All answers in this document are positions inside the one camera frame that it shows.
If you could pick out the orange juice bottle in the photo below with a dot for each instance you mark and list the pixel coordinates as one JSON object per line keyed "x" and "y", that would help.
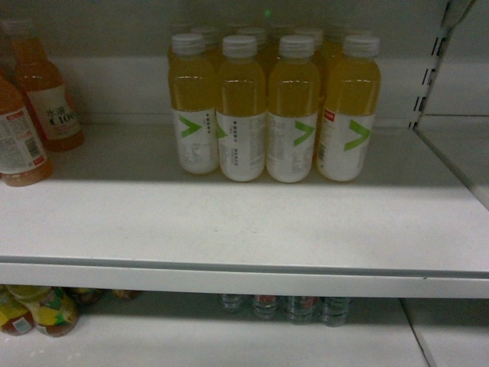
{"x": 43, "y": 87}
{"x": 23, "y": 158}

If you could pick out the yellow drink bottle front right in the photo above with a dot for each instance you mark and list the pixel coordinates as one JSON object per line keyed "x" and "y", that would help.
{"x": 349, "y": 109}

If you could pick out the water bottle far left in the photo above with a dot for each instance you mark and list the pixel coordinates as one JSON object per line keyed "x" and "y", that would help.
{"x": 232, "y": 303}

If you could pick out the water bottle behind front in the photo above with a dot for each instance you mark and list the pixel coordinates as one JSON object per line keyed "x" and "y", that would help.
{"x": 334, "y": 310}

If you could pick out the yellow drink bottle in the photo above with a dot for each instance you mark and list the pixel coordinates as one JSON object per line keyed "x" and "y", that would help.
{"x": 293, "y": 104}
{"x": 193, "y": 96}
{"x": 349, "y": 109}
{"x": 241, "y": 109}

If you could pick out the orange juice bottle front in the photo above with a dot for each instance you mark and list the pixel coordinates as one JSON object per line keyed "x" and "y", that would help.
{"x": 23, "y": 158}

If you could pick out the water bottle red players label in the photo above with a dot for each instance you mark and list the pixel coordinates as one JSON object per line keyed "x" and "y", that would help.
{"x": 300, "y": 310}

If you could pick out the water bottle green label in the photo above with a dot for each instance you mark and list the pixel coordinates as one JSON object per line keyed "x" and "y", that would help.
{"x": 265, "y": 307}

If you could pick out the yellow drink bottle front left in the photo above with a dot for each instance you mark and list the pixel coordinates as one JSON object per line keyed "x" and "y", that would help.
{"x": 193, "y": 96}

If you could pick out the white upper shelf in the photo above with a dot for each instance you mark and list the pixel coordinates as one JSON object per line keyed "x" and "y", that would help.
{"x": 120, "y": 212}

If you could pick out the orange juice bottle rear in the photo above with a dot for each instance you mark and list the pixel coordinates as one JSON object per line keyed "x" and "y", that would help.
{"x": 43, "y": 87}

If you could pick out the yellow lemon tea bottle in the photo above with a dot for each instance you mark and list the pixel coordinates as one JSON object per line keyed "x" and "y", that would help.
{"x": 54, "y": 312}

